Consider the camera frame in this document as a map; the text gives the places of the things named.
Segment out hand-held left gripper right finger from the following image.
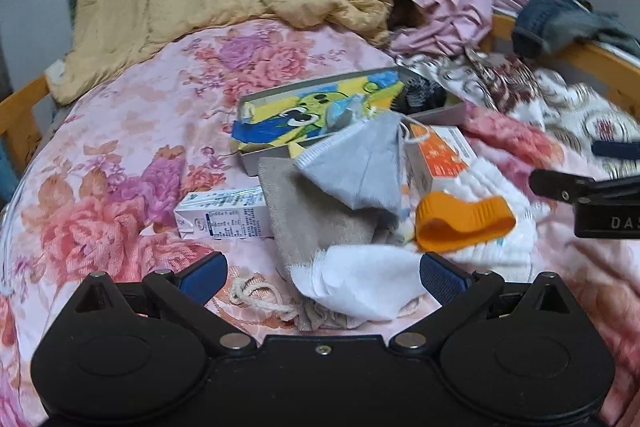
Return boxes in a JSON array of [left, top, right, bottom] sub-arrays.
[[387, 252, 576, 355]]

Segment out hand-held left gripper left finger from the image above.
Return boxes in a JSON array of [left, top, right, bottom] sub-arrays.
[[67, 252, 257, 355]]

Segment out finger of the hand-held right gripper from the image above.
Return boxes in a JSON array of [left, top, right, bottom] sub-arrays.
[[591, 140, 640, 160], [530, 168, 598, 204]]

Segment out white quilted cloth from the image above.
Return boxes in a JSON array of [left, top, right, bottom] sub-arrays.
[[400, 157, 538, 283]]

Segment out white face mask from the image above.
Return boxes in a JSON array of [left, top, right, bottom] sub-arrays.
[[290, 244, 426, 323]]

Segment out beige and white fleece cloth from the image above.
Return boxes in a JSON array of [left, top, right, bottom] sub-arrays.
[[257, 156, 391, 280]]

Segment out grey face mask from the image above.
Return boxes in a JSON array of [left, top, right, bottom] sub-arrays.
[[294, 111, 426, 218]]

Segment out black dotted sock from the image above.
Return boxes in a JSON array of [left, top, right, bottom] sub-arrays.
[[392, 77, 448, 112]]

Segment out grey box with colourful drawing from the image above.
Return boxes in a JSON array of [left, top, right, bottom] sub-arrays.
[[231, 67, 466, 175]]

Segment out orange plastic clip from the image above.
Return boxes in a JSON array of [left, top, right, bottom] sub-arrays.
[[415, 190, 517, 254]]

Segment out white red brocade cloth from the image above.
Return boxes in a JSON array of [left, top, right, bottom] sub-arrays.
[[400, 52, 640, 180]]

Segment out white milk carton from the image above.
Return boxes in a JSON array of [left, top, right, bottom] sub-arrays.
[[174, 187, 275, 239]]

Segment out orange and white toothpaste box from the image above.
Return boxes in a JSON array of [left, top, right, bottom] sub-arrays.
[[402, 123, 478, 198]]

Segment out blue denim jeans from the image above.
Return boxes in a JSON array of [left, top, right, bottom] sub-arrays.
[[512, 0, 640, 60]]

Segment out pink floral bedsheet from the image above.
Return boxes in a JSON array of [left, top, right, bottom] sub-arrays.
[[0, 19, 640, 427]]

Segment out beige drawstring pouch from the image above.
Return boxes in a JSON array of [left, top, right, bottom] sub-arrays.
[[229, 274, 351, 333]]

